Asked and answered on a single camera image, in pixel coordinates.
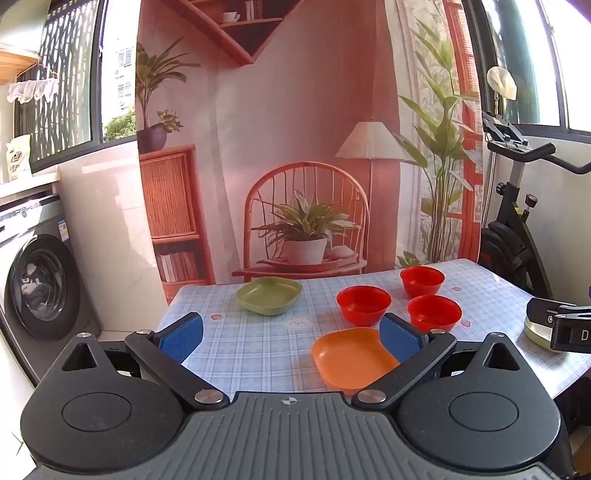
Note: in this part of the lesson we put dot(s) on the white cloth on pole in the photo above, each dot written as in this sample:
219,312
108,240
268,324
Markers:
502,82

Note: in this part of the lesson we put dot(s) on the grey washing machine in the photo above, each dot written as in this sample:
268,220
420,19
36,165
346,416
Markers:
41,281

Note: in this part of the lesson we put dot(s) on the white lace cloth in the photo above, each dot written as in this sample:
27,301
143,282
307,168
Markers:
32,90

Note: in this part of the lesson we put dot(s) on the pale cream plate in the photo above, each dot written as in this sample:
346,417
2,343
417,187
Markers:
535,336

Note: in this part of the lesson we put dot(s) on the black exercise bike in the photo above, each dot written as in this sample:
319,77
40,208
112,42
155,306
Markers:
508,251

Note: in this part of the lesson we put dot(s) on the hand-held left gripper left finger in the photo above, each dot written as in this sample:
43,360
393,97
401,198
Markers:
181,336

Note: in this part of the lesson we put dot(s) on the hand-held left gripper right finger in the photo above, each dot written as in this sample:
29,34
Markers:
400,339

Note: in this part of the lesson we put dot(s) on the green square plate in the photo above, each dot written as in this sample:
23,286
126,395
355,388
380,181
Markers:
268,295

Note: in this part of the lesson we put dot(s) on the blue plaid tablecloth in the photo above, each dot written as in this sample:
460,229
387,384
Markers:
272,353

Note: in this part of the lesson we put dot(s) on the white detergent bag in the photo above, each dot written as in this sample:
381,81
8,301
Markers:
19,159

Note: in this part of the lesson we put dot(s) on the printed room backdrop cloth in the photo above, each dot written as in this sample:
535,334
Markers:
286,115

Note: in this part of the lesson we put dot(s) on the orange square plate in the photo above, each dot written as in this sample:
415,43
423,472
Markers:
353,357

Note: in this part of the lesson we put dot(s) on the dark framed window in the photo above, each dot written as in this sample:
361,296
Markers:
545,60
64,78

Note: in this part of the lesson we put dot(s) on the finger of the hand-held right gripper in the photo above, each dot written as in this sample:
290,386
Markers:
545,310

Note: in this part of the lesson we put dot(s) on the wooden shelf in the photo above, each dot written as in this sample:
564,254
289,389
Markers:
16,62

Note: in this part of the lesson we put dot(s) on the red bowl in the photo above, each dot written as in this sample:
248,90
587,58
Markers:
364,304
434,311
422,279

